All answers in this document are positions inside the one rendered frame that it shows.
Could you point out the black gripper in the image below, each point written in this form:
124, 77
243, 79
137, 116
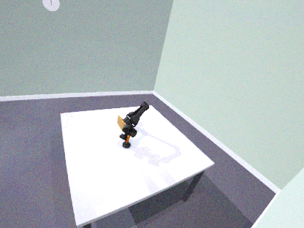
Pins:
124, 136

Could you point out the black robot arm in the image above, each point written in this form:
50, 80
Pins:
133, 118

